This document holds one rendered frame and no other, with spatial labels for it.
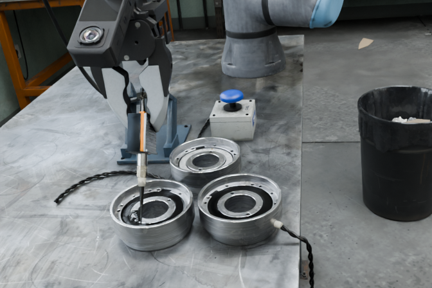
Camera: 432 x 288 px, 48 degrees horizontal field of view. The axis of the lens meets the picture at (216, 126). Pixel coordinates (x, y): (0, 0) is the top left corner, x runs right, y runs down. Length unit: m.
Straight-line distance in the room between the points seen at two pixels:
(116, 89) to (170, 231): 0.18
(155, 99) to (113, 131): 0.35
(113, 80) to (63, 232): 0.22
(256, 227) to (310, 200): 1.49
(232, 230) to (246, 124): 0.27
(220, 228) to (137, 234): 0.10
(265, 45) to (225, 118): 0.32
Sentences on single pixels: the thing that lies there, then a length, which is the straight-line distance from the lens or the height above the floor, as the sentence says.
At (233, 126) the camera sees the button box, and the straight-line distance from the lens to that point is 0.81.
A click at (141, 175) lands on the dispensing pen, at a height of 0.88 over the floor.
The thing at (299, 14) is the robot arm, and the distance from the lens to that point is 1.02.
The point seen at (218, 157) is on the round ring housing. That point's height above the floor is 0.83.
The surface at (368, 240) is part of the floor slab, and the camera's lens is 1.88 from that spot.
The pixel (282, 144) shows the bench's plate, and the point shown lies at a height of 0.80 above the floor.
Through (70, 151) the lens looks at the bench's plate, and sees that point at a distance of 0.89.
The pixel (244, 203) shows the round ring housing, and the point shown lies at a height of 0.81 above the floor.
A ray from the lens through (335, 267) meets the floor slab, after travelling 1.76.
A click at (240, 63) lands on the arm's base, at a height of 0.83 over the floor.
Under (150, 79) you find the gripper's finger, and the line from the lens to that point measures 0.57.
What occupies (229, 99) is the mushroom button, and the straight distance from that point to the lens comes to 0.81.
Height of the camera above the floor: 1.18
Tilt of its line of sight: 26 degrees down
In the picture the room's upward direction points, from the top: 6 degrees counter-clockwise
